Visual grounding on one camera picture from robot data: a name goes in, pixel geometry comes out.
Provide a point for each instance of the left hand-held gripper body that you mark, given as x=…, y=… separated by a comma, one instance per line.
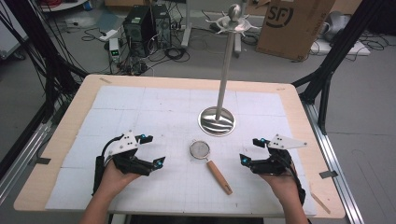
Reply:
x=124, y=146

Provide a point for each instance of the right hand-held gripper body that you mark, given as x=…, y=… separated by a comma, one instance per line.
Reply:
x=274, y=165

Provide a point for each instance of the person's right hand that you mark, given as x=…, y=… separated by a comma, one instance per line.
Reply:
x=286, y=186

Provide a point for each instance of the person's left hand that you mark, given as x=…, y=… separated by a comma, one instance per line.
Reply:
x=113, y=182

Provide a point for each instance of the white grid mat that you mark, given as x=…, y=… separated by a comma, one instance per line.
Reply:
x=168, y=105

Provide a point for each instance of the black tape piece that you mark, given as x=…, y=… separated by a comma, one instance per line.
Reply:
x=43, y=160
x=328, y=174

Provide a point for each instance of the light wooden table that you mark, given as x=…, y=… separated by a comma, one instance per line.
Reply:
x=74, y=118

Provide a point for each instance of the thin wooden stick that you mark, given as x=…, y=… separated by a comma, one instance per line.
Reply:
x=320, y=202

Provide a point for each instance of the brown tape strip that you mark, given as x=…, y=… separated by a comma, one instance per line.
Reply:
x=105, y=80

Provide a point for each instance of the metal stand with hooks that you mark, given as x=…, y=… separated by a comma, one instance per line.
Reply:
x=224, y=77

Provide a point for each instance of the small device with green display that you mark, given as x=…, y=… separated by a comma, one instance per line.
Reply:
x=114, y=49

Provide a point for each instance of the large black computer tower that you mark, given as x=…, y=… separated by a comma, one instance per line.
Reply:
x=138, y=31

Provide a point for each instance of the white power strip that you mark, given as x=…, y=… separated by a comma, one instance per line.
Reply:
x=108, y=35

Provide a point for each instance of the slim black computer tower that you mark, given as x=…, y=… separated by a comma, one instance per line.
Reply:
x=162, y=26

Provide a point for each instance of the brown cardboard box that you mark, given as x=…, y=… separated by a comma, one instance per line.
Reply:
x=292, y=28

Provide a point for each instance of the white stand leg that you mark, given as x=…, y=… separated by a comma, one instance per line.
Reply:
x=186, y=25

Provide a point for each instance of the white flat board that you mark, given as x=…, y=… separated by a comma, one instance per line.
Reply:
x=342, y=48

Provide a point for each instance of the grey bag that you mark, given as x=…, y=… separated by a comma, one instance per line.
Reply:
x=336, y=25

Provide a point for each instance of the aluminium rail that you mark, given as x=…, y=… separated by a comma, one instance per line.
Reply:
x=336, y=168
x=21, y=158

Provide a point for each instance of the black frame post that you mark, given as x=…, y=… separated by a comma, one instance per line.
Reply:
x=40, y=46
x=339, y=49

